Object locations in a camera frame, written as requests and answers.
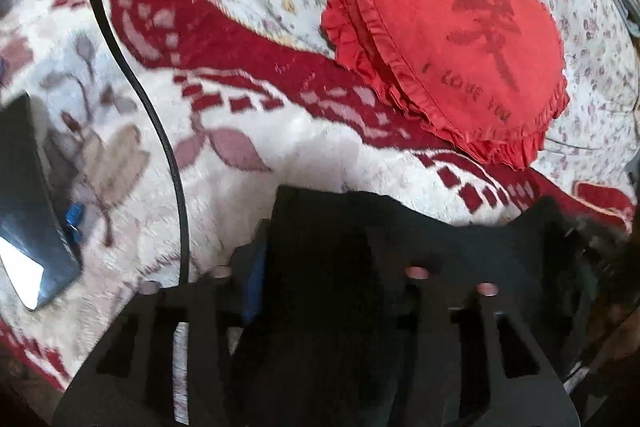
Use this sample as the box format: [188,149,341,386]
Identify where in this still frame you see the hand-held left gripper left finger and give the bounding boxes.
[52,222,272,427]

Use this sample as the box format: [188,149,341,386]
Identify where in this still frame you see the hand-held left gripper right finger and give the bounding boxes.
[399,264,582,427]

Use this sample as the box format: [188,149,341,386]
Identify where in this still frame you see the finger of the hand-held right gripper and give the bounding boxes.
[42,127,87,249]

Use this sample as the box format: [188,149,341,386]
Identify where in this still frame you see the black pants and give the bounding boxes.
[232,184,640,427]

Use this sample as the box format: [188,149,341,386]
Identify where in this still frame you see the red and white patterned blanket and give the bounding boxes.
[0,0,636,408]

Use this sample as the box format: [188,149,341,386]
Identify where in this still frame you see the brown object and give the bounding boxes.
[585,302,640,408]

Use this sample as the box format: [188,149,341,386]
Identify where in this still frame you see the red heart-shaped ruffled pillow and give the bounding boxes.
[320,0,571,172]

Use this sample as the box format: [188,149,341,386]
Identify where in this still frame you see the black cable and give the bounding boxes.
[42,0,191,293]

